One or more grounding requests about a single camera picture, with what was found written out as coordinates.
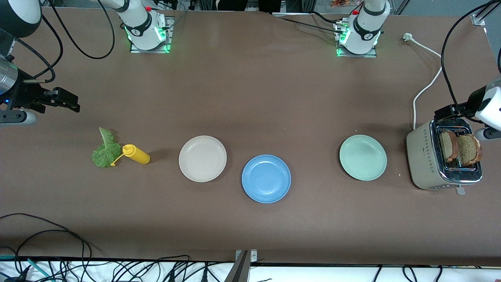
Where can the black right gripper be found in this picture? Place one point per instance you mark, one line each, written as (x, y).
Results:
(26, 95)

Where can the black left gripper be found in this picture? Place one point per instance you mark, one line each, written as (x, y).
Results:
(463, 107)

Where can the brown bread slice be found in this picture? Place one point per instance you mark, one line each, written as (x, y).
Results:
(449, 145)
(469, 149)

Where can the green lettuce leaf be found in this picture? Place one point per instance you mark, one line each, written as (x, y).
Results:
(105, 154)

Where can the yellow mustard squeeze bottle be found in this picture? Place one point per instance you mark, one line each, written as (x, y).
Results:
(137, 155)

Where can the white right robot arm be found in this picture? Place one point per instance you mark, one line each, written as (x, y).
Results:
(141, 21)

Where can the green plate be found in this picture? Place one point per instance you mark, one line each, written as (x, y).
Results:
(363, 157)

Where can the beige plate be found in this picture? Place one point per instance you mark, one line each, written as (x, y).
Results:
(202, 158)

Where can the blue plate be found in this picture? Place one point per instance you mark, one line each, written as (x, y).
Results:
(266, 179)

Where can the beige chrome toaster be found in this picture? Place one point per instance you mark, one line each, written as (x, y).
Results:
(420, 160)

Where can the orange snack packet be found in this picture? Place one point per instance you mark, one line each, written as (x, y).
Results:
(344, 3)

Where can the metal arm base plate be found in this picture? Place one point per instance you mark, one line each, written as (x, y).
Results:
(133, 49)
(372, 55)

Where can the aluminium frame profile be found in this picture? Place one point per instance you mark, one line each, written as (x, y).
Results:
(240, 270)
(479, 19)

